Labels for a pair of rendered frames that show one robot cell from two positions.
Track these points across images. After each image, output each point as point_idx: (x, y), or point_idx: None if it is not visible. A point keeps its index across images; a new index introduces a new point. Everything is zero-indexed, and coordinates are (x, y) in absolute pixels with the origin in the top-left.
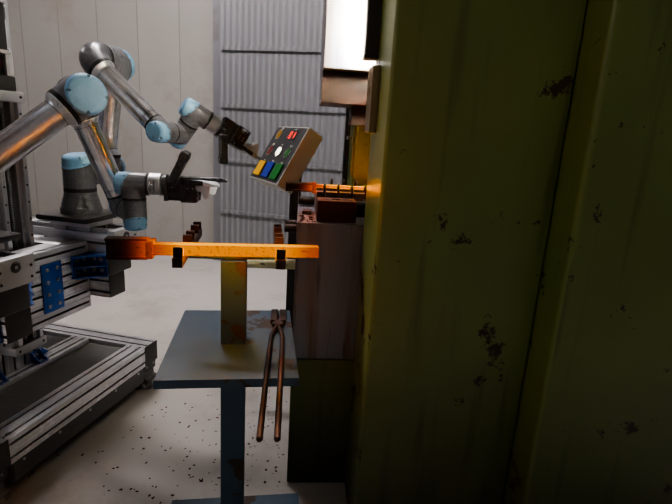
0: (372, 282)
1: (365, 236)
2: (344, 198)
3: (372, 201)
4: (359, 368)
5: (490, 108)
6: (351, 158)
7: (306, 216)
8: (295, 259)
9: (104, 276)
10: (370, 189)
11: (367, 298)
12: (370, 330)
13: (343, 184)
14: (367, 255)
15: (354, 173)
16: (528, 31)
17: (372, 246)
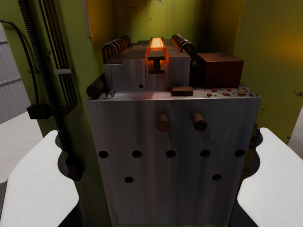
0: (300, 101)
1: (249, 78)
2: (201, 54)
3: (286, 38)
4: (249, 169)
5: None
6: (68, 13)
7: (206, 93)
8: (249, 142)
9: None
10: (270, 29)
11: (277, 119)
12: (291, 133)
13: (119, 47)
14: (267, 90)
15: (93, 33)
16: None
17: (295, 76)
